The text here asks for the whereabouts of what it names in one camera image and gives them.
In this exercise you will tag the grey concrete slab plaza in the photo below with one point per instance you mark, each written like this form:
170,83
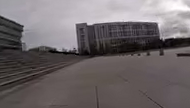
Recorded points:
112,85

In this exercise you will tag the wide concrete steps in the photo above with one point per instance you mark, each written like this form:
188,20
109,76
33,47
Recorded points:
14,69

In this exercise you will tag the grey banded building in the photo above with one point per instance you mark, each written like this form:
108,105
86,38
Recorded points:
2,32

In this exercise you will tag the low distant building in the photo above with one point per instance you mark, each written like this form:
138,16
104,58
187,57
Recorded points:
42,48

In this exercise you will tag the bollard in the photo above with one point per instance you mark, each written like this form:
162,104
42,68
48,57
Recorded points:
148,53
161,52

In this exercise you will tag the large curved pale building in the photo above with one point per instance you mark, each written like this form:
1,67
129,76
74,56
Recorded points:
121,35

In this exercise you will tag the dark distant tree line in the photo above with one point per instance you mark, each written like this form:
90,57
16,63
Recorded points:
185,41

